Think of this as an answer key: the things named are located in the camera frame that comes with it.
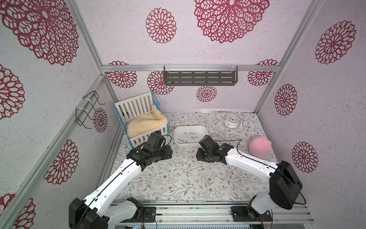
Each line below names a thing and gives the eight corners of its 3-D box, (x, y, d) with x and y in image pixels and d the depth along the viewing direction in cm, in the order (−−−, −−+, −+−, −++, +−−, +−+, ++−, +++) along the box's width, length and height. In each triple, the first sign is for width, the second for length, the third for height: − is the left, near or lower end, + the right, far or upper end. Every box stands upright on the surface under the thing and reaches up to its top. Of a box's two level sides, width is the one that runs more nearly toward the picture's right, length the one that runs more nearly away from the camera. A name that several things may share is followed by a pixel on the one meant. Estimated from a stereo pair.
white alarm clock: (225, 128, 114) (227, 124, 110) (223, 118, 121) (224, 114, 117) (241, 128, 114) (243, 124, 110) (237, 118, 121) (239, 114, 117)
